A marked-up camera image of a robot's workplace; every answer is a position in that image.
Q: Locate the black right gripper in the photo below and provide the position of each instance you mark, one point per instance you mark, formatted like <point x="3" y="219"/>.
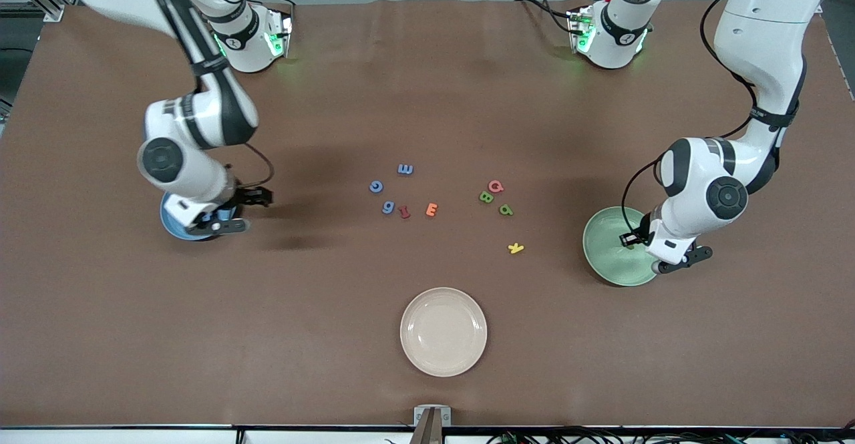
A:
<point x="244" y="196"/>

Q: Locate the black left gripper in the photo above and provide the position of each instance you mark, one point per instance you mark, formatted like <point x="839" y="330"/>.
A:
<point x="642" y="230"/>

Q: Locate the blue letter c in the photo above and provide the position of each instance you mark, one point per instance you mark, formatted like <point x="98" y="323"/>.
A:
<point x="376" y="181"/>

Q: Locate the blue digit 9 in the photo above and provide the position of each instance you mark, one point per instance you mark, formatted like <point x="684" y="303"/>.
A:
<point x="385" y="210"/>

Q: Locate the green letter a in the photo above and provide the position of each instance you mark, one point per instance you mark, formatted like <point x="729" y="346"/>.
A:
<point x="505" y="209"/>

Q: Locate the blue letter m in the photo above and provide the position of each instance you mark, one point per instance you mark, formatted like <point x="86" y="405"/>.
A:
<point x="405" y="169"/>

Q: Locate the green letter B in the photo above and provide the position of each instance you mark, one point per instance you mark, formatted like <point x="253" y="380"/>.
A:
<point x="486" y="197"/>

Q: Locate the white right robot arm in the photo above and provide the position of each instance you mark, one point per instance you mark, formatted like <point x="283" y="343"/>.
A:
<point x="194" y="170"/>

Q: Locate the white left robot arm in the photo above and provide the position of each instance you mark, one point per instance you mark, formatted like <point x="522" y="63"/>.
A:
<point x="761" y="30"/>

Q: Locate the green plate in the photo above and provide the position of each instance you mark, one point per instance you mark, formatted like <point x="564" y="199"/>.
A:
<point x="604" y="250"/>

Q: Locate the blue plate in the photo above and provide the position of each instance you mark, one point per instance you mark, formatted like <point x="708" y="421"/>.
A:
<point x="179" y="232"/>

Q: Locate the yellow letter k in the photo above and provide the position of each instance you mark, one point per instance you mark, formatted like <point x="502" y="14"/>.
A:
<point x="515" y="248"/>

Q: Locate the red letter Q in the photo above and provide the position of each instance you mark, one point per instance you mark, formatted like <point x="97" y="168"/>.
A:
<point x="489" y="186"/>

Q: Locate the orange letter E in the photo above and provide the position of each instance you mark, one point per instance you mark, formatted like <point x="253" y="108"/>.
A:
<point x="429" y="209"/>

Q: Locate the brown table mat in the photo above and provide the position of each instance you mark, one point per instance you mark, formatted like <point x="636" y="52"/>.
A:
<point x="427" y="97"/>

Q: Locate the beige plate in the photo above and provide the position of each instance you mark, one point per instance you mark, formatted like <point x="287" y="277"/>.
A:
<point x="443" y="332"/>

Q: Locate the white table edge rail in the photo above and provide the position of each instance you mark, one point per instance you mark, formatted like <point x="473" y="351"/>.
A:
<point x="133" y="437"/>

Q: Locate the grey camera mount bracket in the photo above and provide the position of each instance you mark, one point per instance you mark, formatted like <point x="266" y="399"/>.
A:
<point x="432" y="424"/>

